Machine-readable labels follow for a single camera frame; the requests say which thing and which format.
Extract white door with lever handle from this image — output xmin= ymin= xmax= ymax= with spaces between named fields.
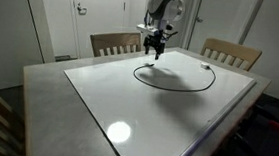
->
xmin=62 ymin=0 xmax=129 ymax=64

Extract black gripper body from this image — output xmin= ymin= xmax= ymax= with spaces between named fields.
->
xmin=143 ymin=33 xmax=168 ymax=51

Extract black charger cable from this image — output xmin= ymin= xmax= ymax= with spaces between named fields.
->
xmin=131 ymin=60 xmax=218 ymax=95

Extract white door with round knob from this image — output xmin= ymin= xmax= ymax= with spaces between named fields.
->
xmin=186 ymin=0 xmax=245 ymax=59

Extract metal lever door handle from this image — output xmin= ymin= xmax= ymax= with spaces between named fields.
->
xmin=75 ymin=2 xmax=89 ymax=17

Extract white charger power adapter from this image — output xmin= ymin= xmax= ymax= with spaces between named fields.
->
xmin=199 ymin=61 xmax=211 ymax=70

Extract black clamp orange-red handle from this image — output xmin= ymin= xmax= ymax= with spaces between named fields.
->
xmin=266 ymin=118 xmax=279 ymax=134

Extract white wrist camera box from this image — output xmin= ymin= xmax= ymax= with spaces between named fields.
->
xmin=136 ymin=23 xmax=161 ymax=37

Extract white whiteboard sheet with rail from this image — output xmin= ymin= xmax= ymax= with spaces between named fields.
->
xmin=56 ymin=41 xmax=259 ymax=156

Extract round metal door knob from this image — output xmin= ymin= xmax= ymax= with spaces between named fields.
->
xmin=195 ymin=15 xmax=205 ymax=24

